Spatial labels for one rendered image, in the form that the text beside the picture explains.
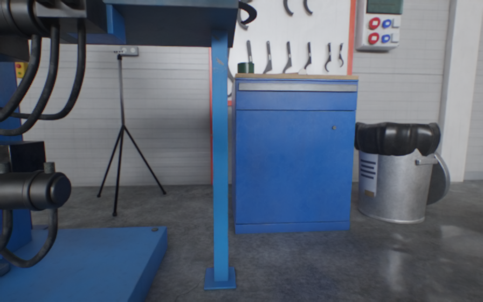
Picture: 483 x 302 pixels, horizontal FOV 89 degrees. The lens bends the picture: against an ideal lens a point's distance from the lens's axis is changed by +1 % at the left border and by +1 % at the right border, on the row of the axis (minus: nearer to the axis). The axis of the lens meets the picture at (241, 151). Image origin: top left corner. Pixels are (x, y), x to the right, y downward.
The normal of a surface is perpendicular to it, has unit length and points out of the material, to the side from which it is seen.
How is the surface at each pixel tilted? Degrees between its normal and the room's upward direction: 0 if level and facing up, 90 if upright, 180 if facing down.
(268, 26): 90
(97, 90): 90
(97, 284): 0
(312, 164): 90
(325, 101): 90
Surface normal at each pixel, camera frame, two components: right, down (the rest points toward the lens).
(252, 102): 0.07, 0.12
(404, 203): -0.17, 0.17
